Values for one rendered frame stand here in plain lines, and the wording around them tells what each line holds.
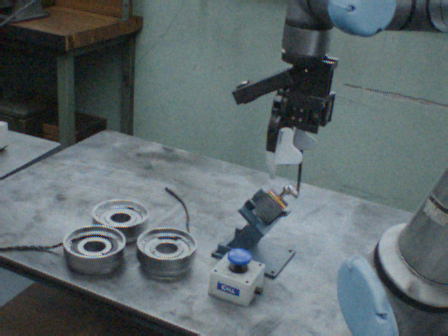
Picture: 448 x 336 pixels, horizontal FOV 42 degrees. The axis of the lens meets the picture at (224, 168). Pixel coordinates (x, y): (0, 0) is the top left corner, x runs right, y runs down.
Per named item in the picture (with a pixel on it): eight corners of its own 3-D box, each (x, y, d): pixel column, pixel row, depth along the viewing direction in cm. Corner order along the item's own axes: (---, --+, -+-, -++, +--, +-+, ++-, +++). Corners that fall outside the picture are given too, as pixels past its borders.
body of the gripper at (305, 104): (315, 139, 92) (327, 64, 87) (265, 126, 96) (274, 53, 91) (330, 125, 99) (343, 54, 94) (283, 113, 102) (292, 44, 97)
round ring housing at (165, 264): (177, 286, 99) (178, 266, 97) (124, 267, 103) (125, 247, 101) (205, 257, 108) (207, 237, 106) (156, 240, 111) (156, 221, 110)
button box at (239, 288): (207, 294, 98) (209, 270, 96) (225, 273, 103) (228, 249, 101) (252, 311, 95) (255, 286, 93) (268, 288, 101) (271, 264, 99)
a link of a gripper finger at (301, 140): (311, 173, 103) (314, 129, 97) (280, 164, 105) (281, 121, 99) (318, 163, 105) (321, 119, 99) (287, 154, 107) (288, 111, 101)
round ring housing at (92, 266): (135, 253, 107) (135, 233, 105) (106, 284, 98) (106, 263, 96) (84, 238, 109) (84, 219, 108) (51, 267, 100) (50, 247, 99)
